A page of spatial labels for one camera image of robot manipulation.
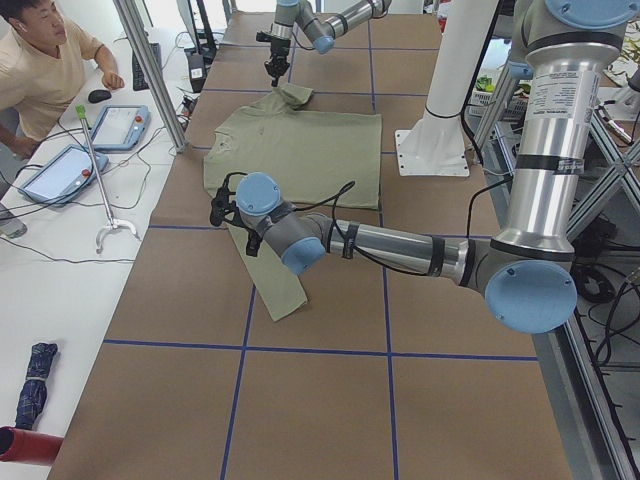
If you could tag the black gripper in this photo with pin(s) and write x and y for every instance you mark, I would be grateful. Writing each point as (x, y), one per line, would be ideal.
(276, 52)
(253, 241)

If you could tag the olive green long-sleeve shirt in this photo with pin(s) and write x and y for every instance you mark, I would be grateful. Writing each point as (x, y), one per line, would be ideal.
(310, 154)

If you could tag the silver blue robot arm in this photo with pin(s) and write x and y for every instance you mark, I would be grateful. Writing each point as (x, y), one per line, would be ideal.
(321, 33)
(522, 272)

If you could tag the far blue teach pendant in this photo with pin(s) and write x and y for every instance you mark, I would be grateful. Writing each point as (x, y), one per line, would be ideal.
(119, 128)

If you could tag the blue teach pendant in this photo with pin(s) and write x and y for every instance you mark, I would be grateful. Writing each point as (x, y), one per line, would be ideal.
(61, 179)
(119, 128)

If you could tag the black computer mouse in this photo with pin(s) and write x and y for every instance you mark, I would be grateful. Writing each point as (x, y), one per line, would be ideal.
(98, 96)

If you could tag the metal reacher grabber stick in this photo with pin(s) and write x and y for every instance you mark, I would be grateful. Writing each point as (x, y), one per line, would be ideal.
(113, 224)

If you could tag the near blue teach pendant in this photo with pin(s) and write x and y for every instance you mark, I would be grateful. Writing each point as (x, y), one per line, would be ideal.
(61, 179)

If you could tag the person in beige shirt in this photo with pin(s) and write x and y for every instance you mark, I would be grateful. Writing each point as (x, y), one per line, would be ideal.
(42, 69)

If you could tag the folded dark blue umbrella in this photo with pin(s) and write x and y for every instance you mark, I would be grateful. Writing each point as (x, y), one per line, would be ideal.
(33, 394)

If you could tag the red cylinder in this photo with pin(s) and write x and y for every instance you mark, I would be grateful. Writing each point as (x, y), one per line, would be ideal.
(29, 447)

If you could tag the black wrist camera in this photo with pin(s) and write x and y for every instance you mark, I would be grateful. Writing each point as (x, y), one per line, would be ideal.
(264, 37)
(223, 209)

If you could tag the aluminium frame post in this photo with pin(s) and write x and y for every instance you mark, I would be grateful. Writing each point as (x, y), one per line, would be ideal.
(135, 31)

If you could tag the white central pedestal column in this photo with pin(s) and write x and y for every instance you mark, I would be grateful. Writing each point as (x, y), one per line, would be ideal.
(435, 146)

